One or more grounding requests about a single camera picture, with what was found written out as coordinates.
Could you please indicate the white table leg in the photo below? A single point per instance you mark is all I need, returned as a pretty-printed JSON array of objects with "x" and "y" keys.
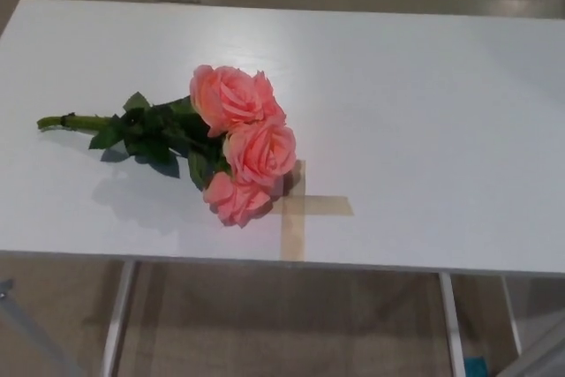
[
  {"x": 452, "y": 328},
  {"x": 117, "y": 324},
  {"x": 511, "y": 306}
]

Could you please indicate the beige tape strip short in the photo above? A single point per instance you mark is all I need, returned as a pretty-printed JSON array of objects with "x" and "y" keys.
[{"x": 331, "y": 205}]

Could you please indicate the teal floor marker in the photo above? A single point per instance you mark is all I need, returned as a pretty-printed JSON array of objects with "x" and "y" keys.
[{"x": 476, "y": 367}]

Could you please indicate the pink rose bouquet green stems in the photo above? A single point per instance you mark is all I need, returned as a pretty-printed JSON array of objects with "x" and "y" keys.
[{"x": 247, "y": 147}]

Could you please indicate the grey metal frame bar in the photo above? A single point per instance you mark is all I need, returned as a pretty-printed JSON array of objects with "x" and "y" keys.
[
  {"x": 543, "y": 359},
  {"x": 26, "y": 328}
]

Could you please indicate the beige tape strip long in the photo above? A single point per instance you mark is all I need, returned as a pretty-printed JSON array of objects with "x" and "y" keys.
[{"x": 293, "y": 236}]

